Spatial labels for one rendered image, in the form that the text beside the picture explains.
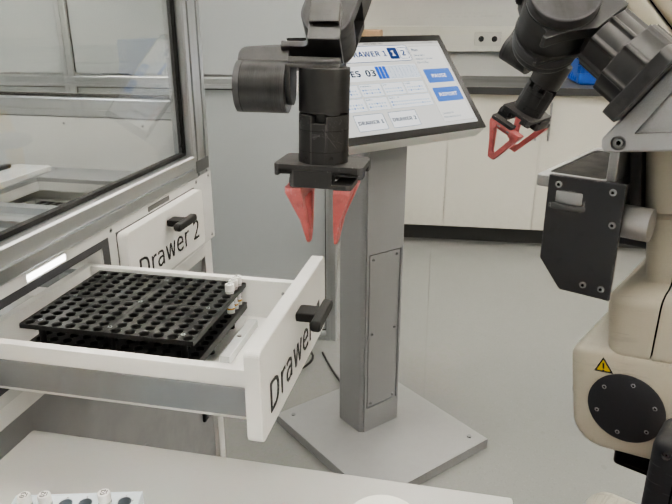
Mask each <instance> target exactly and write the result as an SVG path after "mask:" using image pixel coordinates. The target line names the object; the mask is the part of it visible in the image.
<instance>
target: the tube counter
mask: <svg viewBox="0 0 672 504"><path fill-rule="evenodd" d="M361 67H362V69H363V71H364V73H365V75H366V78H367V80H368V81H374V80H388V79H402V78H417V77H421V75H420V73H419V71H418V69H417V67H416V65H415V64H397V65H378V66H361Z"/></svg>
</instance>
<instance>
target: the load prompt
mask: <svg viewBox="0 0 672 504"><path fill-rule="evenodd" d="M392 61H413V59H412V57H411V55H410V53H409V51H408V49H407V47H406V45H377V46H357V49H356V52H355V54H354V56H353V57H352V59H351V60H350V61H349V62H348V63H346V64H352V63H372V62H392Z"/></svg>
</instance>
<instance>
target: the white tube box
mask: <svg viewBox="0 0 672 504"><path fill-rule="evenodd" d="M31 498H32V504H38V501H37V495H31ZM51 498H52V504H98V499H97V493H73V494H51ZM111 504H144V498H143V491H131V492H111Z"/></svg>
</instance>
